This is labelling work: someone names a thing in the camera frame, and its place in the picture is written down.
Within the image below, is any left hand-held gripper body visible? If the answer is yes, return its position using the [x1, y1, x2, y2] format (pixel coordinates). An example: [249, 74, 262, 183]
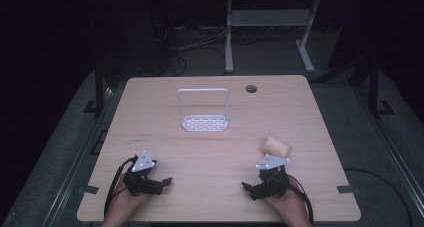
[122, 150, 158, 197]

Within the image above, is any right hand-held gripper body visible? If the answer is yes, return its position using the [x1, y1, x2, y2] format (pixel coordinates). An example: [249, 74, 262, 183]
[255, 154, 292, 200]

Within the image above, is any person's left hand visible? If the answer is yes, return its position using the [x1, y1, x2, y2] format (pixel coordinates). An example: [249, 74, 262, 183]
[114, 182, 151, 209]

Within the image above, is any person's right hand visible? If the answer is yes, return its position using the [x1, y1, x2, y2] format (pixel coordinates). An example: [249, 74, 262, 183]
[263, 176, 304, 215]

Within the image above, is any grey tape strip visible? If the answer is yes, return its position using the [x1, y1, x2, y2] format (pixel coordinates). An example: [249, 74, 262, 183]
[336, 184, 362, 194]
[79, 184, 100, 195]

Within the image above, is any grey metal stand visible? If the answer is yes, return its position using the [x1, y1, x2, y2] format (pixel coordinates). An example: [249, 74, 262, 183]
[223, 0, 322, 75]

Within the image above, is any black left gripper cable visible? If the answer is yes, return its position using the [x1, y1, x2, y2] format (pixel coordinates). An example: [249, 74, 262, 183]
[103, 155, 139, 219]

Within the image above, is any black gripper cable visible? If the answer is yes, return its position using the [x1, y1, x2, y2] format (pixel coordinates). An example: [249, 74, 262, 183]
[103, 155, 139, 219]
[287, 175, 315, 225]

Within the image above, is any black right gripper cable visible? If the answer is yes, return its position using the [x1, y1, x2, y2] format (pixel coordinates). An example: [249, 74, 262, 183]
[287, 175, 315, 225]

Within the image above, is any aluminium floor rail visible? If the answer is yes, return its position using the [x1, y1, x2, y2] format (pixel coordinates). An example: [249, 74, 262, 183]
[41, 86, 116, 227]
[353, 86, 424, 218]

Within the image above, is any white perforated rack with handle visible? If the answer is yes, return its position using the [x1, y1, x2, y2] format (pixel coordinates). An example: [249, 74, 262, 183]
[176, 87, 231, 133]

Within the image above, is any black metal post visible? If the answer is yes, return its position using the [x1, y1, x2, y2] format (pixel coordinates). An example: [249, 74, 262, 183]
[366, 58, 396, 118]
[83, 58, 111, 116]

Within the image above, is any black floor cable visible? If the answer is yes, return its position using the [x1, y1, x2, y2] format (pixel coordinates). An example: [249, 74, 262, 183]
[343, 167, 410, 227]

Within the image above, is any bundle of black floor cables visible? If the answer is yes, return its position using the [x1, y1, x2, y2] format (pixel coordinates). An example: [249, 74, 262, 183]
[153, 22, 231, 77]

